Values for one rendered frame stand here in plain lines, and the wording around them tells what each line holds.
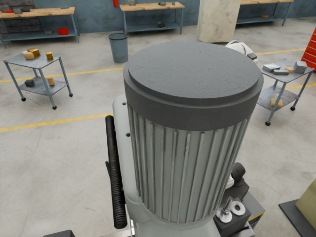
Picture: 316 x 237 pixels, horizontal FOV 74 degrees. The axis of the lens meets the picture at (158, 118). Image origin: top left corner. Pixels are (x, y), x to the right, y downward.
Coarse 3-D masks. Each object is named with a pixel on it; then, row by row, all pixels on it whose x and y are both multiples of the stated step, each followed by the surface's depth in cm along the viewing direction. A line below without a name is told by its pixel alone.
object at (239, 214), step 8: (232, 200) 132; (240, 200) 132; (232, 208) 126; (240, 208) 126; (216, 216) 123; (232, 216) 124; (240, 216) 124; (248, 216) 125; (216, 224) 122; (224, 224) 120; (232, 224) 121; (240, 224) 128; (224, 232) 124; (232, 232) 132
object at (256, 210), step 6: (246, 198) 209; (252, 198) 209; (246, 204) 205; (252, 204) 205; (258, 204) 205; (252, 210) 200; (258, 210) 200; (264, 210) 200; (252, 216) 196; (258, 216) 205; (252, 222) 208; (252, 228) 220
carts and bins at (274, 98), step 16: (32, 48) 375; (112, 48) 526; (16, 64) 352; (32, 64) 349; (48, 64) 352; (272, 64) 336; (288, 64) 349; (304, 64) 322; (32, 80) 396; (48, 80) 393; (288, 80) 307; (272, 96) 369; (288, 96) 369; (272, 112) 338
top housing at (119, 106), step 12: (120, 96) 82; (120, 108) 76; (120, 120) 71; (120, 132) 66; (120, 144) 63; (120, 156) 60; (132, 156) 58; (120, 168) 58; (132, 168) 55; (132, 180) 52; (132, 192) 50; (132, 204) 52; (132, 216) 57; (144, 216) 55
